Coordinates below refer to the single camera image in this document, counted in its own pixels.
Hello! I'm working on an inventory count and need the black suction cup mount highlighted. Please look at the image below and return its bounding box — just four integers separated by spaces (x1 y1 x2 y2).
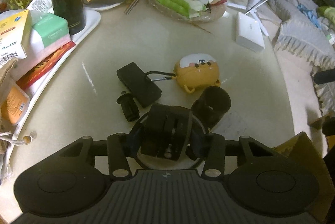
124 104 211 170

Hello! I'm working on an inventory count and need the small black cylinder plug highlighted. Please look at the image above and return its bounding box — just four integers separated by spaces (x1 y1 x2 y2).
116 93 140 122

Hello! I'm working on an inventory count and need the small black rectangular box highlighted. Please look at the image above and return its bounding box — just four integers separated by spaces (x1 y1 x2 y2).
116 62 162 108

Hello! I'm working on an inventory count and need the yellow dog earbud case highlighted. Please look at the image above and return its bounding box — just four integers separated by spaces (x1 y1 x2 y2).
172 53 221 93

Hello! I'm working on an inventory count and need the open cardboard box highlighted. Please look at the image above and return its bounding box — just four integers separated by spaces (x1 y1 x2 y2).
274 132 334 223

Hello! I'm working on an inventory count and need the white power bank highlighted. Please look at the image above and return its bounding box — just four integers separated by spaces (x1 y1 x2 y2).
236 12 265 53

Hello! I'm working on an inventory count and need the green tissue pack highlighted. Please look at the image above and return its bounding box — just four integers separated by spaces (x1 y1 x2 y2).
32 13 71 48

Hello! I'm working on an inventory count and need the white serving tray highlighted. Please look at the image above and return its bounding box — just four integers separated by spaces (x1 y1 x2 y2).
0 0 102 185

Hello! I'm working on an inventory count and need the glass snack dish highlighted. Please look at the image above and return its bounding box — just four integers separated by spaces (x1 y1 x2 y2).
149 0 228 23

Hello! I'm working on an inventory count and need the yellow white box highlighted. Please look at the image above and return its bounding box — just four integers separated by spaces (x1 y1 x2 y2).
1 9 32 66

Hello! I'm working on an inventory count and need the tan drawstring pouch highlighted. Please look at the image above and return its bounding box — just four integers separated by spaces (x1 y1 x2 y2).
1 58 30 155

